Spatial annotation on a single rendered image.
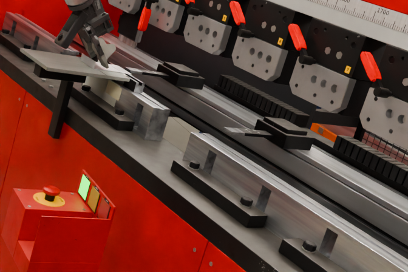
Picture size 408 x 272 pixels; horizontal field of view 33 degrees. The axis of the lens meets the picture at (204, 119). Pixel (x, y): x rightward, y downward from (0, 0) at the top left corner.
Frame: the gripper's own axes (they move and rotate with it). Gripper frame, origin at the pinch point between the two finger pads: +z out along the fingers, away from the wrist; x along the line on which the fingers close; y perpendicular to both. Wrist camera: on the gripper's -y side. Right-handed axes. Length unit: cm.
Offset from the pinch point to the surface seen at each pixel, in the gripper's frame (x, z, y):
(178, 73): -3.8, 16.1, 21.1
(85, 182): -42, 0, -29
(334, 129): 53, 140, 123
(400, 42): -93, -24, 24
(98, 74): -9.3, -2.4, -4.6
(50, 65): -6.7, -11.0, -14.8
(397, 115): -98, -15, 16
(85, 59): 1.2, -2.4, -2.8
